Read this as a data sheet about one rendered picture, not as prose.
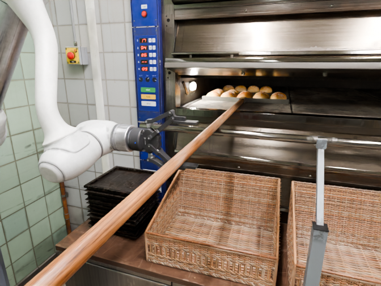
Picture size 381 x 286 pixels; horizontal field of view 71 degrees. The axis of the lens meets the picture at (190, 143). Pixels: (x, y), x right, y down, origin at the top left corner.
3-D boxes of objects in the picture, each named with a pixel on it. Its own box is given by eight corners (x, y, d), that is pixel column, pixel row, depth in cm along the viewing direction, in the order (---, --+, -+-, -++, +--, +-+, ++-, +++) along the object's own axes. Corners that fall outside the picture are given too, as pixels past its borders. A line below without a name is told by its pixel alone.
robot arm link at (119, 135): (127, 146, 93) (142, 148, 91) (111, 154, 85) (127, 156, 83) (125, 121, 90) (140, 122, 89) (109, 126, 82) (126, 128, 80)
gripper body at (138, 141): (139, 123, 88) (164, 125, 85) (140, 147, 90) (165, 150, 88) (126, 128, 81) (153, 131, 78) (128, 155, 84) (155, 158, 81)
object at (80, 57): (75, 64, 161) (73, 47, 158) (89, 64, 158) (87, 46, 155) (66, 64, 154) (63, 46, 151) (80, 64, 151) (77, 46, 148)
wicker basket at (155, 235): (180, 207, 162) (179, 164, 154) (276, 223, 146) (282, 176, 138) (143, 262, 118) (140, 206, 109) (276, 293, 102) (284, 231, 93)
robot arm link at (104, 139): (129, 144, 94) (108, 163, 83) (93, 140, 99) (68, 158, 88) (123, 116, 90) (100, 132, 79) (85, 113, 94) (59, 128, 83)
